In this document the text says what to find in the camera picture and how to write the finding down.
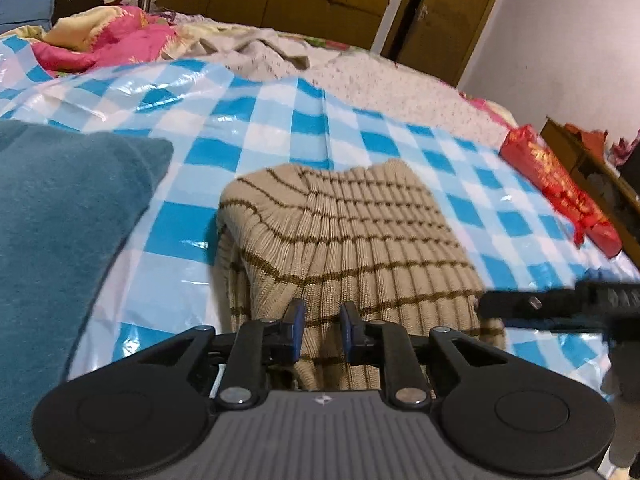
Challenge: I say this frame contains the beige crumpled cloth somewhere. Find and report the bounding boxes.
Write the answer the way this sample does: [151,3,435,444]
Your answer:
[222,30,313,81]

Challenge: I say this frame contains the orange cloth on cabinet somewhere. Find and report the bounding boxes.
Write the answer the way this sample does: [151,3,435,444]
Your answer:
[565,124,608,153]

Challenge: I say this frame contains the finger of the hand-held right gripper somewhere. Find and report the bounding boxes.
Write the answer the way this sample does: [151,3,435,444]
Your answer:
[477,287,578,321]
[505,319,606,333]

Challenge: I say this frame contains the pink artificial flowers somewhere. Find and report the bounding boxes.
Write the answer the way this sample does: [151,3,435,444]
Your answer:
[607,130,640,166]

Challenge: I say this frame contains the beige striped ribbed sweater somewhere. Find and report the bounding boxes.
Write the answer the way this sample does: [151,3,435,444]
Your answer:
[215,158,507,391]

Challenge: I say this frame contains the blue checkered plastic sheet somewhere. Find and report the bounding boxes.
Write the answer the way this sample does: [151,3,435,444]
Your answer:
[0,35,640,411]

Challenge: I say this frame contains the blue pillow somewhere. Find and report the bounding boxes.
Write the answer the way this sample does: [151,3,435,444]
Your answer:
[0,0,56,36]

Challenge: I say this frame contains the wooden cabinet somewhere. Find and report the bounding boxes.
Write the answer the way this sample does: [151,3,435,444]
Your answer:
[540,117,640,261]

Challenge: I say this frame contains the brown wooden door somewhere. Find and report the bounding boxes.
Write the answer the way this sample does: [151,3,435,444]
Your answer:
[382,0,508,88]

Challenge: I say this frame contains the pink floral quilt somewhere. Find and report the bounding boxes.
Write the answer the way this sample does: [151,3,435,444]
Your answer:
[31,4,201,73]

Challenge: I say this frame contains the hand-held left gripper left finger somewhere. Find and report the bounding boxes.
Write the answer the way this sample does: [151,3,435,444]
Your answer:
[135,297,307,408]

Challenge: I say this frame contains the black television screen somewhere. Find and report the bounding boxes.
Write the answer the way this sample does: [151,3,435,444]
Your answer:
[620,150,640,193]

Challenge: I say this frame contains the red plastic bag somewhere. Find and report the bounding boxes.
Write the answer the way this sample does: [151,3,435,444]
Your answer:
[500,125,623,260]

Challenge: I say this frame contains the folded teal towel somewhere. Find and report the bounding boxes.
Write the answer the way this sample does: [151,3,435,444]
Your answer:
[0,120,174,478]

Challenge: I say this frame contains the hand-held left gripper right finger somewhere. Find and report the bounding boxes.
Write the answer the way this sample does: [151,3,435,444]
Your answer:
[339,301,508,408]

